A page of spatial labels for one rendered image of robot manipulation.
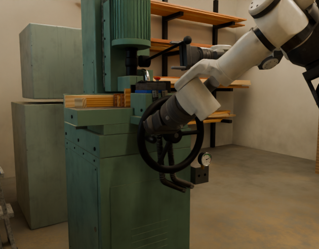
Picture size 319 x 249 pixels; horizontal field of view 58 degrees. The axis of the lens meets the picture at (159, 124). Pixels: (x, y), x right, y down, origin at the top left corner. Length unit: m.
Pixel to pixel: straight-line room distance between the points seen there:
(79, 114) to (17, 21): 2.64
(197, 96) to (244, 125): 4.47
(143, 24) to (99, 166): 0.63
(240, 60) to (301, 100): 3.92
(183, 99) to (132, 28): 0.61
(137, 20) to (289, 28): 0.76
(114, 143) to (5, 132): 2.52
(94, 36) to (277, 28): 1.01
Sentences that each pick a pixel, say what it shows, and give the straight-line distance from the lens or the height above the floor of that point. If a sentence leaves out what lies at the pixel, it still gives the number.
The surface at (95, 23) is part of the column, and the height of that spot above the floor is 1.29.
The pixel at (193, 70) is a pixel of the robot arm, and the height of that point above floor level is 1.02.
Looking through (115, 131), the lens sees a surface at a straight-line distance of 1.14.
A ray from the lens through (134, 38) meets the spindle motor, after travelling 1.28.
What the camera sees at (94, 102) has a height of 0.92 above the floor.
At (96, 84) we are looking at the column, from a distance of 1.47.
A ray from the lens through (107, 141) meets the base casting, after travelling 1.13.
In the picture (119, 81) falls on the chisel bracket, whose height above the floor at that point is 1.01.
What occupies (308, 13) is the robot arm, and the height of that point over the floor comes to 1.13.
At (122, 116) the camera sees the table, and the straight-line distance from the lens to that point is 1.14.
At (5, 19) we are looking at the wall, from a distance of 3.63.
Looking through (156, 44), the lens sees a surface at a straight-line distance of 3.70.
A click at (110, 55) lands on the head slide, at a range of 1.40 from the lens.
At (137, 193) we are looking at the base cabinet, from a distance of 1.24.
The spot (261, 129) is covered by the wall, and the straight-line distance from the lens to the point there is 4.96.
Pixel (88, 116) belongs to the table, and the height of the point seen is 0.87.
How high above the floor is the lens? 0.97
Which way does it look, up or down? 7 degrees down
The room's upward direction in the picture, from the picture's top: straight up
